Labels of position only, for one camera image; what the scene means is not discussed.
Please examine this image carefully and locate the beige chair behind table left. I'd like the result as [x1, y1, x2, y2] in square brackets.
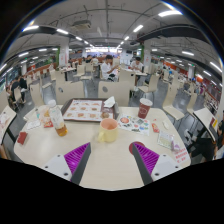
[55, 81, 85, 105]

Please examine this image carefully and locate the white crumpled napkin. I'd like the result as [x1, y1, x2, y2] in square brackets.
[104, 97, 115, 108]

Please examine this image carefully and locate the colourful flyer on table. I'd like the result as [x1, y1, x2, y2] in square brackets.
[118, 114, 150, 136]

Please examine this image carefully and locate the red ketchup packet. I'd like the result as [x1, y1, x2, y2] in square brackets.
[152, 123, 160, 133]

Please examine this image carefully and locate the beige chair behind table right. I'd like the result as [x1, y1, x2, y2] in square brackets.
[98, 81, 130, 107]

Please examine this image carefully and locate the neighbouring table right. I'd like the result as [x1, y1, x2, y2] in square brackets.
[193, 108, 218, 141]

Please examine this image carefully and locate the red white table sticker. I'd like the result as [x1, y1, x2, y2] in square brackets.
[173, 148, 190, 164]

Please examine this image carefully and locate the yellow ceramic mug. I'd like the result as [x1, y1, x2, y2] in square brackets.
[98, 118, 118, 143]

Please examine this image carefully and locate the plastic bottle with amber drink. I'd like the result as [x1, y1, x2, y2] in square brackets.
[48, 100, 68, 136]

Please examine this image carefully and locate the white card on table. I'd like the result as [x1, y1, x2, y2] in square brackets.
[27, 120, 41, 130]

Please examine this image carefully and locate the white green receipt paper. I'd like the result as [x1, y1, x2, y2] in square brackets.
[157, 131, 174, 149]

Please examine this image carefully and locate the red round coaster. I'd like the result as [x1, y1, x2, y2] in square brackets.
[129, 141, 145, 155]

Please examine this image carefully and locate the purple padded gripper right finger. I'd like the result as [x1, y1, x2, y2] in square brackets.
[131, 141, 183, 186]

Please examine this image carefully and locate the seated person dark clothes left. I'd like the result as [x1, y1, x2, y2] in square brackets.
[11, 76, 27, 103]

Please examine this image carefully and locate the neighbouring table left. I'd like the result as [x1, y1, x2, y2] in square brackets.
[0, 106, 16, 144]

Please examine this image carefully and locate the brown food tray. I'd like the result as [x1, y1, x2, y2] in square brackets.
[62, 99, 115, 122]

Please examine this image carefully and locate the seated man white shirt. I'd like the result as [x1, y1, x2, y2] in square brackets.
[101, 55, 118, 81]

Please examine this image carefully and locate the neighbouring table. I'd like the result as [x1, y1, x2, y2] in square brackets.
[0, 106, 16, 144]
[193, 108, 218, 141]

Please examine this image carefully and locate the beige chair behind table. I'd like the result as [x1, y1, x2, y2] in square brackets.
[55, 81, 85, 105]
[98, 81, 130, 107]

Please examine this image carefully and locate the seated person white shirt far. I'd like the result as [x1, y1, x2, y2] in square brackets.
[130, 57, 143, 72]

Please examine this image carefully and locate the snack wrapper left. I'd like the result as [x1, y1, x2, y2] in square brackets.
[38, 105, 53, 128]

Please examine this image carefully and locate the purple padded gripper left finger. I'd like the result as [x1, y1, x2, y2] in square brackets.
[43, 142, 92, 186]

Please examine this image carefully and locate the small red box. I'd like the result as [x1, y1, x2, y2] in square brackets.
[17, 132, 28, 145]

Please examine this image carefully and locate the beige chair right aisle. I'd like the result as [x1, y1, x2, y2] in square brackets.
[139, 75, 159, 98]

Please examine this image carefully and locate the printed tray liner paper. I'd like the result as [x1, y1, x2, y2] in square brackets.
[63, 100, 102, 121]

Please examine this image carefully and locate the red paper cup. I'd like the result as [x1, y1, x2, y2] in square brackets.
[138, 98, 153, 119]

